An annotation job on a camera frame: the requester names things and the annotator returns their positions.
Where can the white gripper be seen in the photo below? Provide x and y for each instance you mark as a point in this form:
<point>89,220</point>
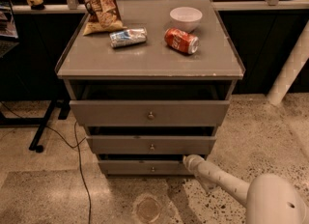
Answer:
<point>204,169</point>

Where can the grey bottom drawer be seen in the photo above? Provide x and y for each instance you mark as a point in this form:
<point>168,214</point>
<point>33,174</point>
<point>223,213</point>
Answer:
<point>142,167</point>

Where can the grey drawer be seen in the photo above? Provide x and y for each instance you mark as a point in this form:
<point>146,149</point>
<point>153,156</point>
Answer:
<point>126,144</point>
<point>142,167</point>
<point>149,112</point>

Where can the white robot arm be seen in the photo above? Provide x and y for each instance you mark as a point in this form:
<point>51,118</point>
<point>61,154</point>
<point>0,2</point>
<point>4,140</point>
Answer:
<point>269,199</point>

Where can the grey drawer cabinet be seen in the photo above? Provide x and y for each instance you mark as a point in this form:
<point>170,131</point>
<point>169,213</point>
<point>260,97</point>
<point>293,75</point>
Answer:
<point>93,70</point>

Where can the grey middle drawer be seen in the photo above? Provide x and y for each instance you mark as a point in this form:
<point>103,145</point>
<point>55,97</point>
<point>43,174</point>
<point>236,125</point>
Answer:
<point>126,144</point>

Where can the grey top drawer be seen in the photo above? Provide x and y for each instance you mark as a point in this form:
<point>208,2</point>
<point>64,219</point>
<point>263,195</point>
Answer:
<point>149,112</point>

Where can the round floor drain cover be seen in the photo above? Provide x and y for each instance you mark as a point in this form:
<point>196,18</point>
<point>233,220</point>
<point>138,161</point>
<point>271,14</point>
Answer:
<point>147,209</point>

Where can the red cola can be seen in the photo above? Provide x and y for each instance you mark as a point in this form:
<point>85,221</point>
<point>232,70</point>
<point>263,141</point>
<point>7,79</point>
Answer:
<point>181,41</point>

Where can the silver blue soda can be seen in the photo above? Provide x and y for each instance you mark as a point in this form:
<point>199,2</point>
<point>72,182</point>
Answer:
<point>128,37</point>

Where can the white bowl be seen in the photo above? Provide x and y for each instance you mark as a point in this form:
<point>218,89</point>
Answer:
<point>185,18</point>

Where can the sea salt chips bag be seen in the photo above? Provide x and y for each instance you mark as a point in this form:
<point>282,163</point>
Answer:
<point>104,17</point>

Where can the small yellow figurine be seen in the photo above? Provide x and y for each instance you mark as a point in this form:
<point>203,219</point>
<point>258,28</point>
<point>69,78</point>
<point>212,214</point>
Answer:
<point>36,4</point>

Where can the black desk leg frame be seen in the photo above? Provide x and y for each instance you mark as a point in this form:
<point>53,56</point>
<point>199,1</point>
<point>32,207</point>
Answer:
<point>39,123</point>

